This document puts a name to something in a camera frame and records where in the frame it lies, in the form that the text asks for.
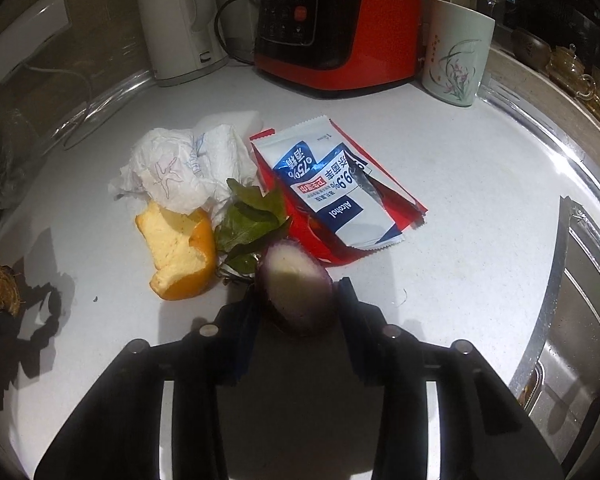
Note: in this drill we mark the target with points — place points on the dark window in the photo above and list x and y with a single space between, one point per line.
555 0

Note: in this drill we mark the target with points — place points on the white electric kettle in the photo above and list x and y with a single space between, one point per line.
175 20

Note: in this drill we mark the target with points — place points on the alcohol wipe packets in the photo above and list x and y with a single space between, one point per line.
315 240

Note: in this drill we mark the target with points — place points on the white wall socket cover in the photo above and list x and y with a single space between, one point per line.
30 35

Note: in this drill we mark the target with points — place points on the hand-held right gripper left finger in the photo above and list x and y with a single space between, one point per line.
245 355

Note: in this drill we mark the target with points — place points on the white tissue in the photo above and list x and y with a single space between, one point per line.
170 175

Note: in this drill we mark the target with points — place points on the orange peel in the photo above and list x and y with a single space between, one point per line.
190 280

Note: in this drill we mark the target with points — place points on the purple onion piece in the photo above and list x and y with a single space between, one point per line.
295 285

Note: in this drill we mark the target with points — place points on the green leaves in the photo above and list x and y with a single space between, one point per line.
250 220

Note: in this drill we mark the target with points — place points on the red and black blender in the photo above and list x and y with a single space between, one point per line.
380 35

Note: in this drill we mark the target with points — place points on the clear glass teapot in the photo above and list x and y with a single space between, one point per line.
570 72

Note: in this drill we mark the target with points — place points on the blue and white wipe packet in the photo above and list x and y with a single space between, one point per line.
325 195

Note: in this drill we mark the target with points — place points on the white floral ceramic cup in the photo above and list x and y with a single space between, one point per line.
455 50

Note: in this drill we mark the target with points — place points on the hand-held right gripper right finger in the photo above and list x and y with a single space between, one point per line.
355 350

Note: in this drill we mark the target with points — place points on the dark brown teapot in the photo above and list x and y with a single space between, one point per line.
530 50

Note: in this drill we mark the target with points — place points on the stainless steel sink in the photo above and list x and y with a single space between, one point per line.
580 320

